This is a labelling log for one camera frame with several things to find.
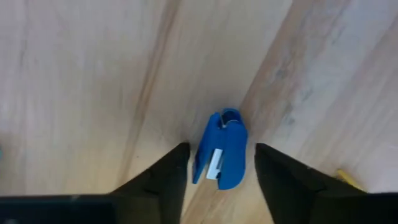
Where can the blue stapler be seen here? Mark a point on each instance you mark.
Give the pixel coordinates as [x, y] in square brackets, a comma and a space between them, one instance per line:
[231, 146]

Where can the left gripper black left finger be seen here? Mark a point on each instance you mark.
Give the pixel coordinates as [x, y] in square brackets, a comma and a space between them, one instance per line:
[161, 186]

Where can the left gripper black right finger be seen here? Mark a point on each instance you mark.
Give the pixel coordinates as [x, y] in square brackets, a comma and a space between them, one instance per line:
[289, 186]

